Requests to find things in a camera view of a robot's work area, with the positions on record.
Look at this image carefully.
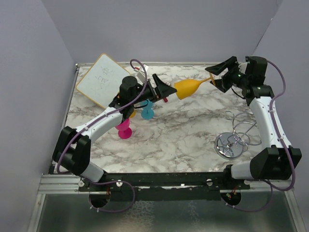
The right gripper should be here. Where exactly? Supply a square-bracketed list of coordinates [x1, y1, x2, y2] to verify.
[206, 57, 250, 93]

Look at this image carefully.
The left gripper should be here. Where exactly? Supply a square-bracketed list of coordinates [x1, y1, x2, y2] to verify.
[130, 74, 176, 105]

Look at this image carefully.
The orange wine glass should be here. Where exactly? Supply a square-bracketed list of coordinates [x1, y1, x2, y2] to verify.
[174, 73, 215, 100]
[116, 92, 136, 118]

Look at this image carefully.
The blue wine glass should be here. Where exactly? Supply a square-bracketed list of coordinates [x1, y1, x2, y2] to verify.
[141, 100, 154, 120]

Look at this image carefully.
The pink wine glass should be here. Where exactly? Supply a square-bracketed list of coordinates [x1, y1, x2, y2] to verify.
[115, 119, 132, 139]

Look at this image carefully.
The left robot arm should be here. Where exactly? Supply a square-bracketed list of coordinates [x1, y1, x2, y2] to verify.
[52, 74, 177, 191]

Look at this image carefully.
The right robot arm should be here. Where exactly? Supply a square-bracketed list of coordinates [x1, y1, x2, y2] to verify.
[205, 56, 302, 189]

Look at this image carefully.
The chrome wine glass rack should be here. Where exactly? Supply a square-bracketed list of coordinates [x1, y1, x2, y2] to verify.
[214, 111, 262, 160]

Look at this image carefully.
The white dry-erase board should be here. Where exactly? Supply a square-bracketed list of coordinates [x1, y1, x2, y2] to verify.
[76, 54, 130, 108]

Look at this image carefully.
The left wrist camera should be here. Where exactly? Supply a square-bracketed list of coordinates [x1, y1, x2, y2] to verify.
[134, 64, 149, 79]

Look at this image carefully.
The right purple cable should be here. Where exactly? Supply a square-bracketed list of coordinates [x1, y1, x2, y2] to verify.
[243, 60, 296, 190]

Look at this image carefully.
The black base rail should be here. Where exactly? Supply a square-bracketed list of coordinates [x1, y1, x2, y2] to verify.
[79, 168, 250, 202]

